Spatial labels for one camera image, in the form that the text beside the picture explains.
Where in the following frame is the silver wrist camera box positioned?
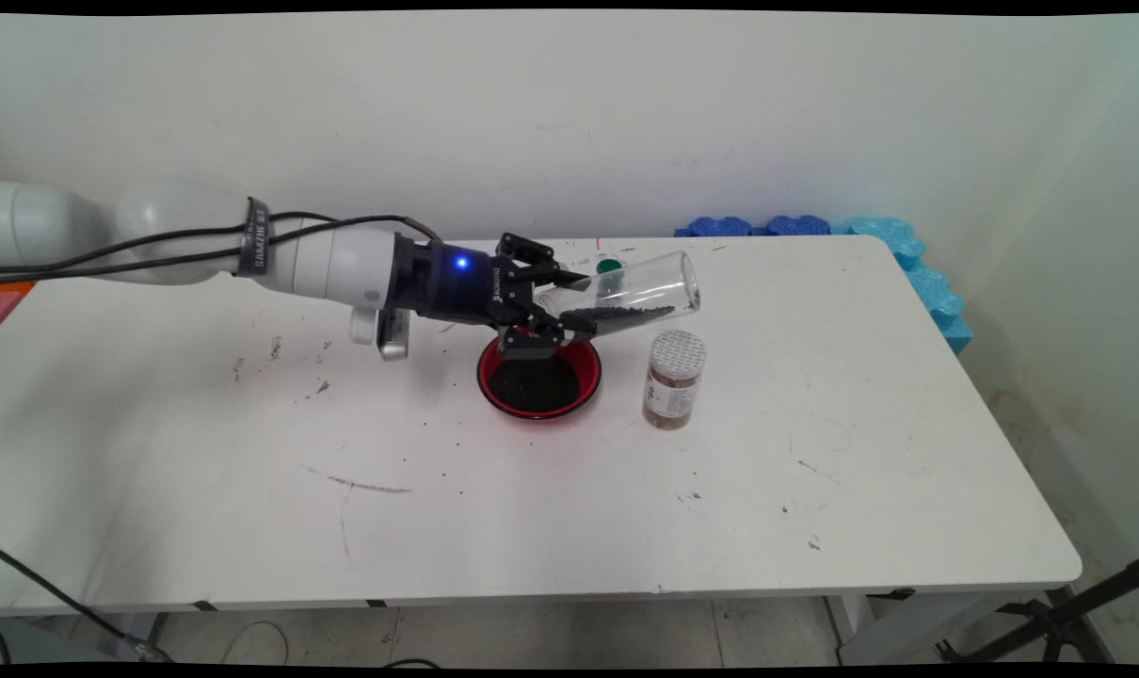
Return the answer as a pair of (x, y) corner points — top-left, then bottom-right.
(377, 306), (412, 364)

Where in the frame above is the thin grey floor cable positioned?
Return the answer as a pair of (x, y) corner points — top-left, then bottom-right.
(221, 620), (290, 666)

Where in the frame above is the black seeds heap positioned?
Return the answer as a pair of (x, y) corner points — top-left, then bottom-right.
(489, 353), (585, 417)
(560, 304), (676, 342)

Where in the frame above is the small green-capped spice bottle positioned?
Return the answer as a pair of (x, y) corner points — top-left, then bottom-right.
(592, 257), (625, 308)

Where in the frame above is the white table leg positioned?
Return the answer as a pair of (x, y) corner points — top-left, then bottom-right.
(826, 591), (1051, 666)

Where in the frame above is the black strap white print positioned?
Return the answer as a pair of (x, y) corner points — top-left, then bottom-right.
(237, 196), (271, 280)

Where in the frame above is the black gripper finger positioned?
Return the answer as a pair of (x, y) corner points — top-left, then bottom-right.
(496, 299), (601, 364)
(494, 233), (592, 295)

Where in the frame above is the clear plastic jar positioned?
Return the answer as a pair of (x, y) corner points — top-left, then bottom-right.
(535, 250), (702, 342)

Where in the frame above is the brown-filled jar white lid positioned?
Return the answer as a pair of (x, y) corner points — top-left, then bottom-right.
(642, 330), (708, 431)

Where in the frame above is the black tripod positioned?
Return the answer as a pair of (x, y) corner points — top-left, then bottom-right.
(937, 557), (1139, 665)

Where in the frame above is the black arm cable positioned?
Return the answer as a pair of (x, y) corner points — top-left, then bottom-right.
(0, 211), (346, 276)

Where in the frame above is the black floor cable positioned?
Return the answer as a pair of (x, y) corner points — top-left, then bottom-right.
(0, 546), (171, 664)

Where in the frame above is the red bowl black rim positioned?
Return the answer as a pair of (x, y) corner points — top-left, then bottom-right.
(476, 325), (603, 421)

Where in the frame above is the light blue foam mat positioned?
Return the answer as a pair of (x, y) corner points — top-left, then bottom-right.
(831, 217), (973, 356)

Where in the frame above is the black cable grey end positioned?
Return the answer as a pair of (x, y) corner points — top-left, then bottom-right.
(0, 217), (443, 283)

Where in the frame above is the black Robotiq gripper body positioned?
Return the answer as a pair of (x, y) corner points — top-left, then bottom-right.
(386, 233), (511, 329)

